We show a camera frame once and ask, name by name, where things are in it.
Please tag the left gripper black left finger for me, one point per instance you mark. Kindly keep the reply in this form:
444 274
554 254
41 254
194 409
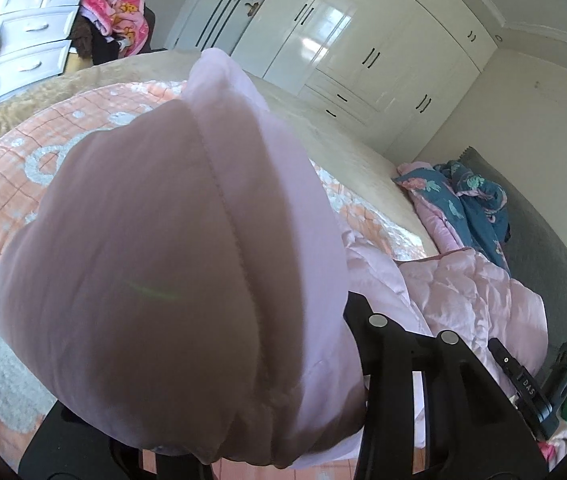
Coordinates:
66 447

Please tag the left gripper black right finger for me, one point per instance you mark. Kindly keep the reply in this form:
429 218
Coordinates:
433 410

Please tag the pink quilted padded jacket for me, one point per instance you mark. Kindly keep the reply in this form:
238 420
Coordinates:
182 287

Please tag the white bedroom door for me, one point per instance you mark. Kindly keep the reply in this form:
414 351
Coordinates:
203 24

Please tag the orange cloud pattern blanket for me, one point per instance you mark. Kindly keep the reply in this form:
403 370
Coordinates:
31 154

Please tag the grey upholstered headboard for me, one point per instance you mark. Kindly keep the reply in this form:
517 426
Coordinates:
535 253

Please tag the blue and pink floral duvet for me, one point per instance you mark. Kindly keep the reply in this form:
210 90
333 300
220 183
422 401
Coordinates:
458 207

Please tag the tan bed sheet mattress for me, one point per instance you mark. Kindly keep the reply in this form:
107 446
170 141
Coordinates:
360 169

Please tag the glossy cream built-in wardrobe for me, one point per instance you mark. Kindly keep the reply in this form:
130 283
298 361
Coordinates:
388 71

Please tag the pink yellow cartoon blanket pile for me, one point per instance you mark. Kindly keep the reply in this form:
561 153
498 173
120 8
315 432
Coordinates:
105 30

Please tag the white drawer chest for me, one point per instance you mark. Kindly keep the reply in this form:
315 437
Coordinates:
34 41

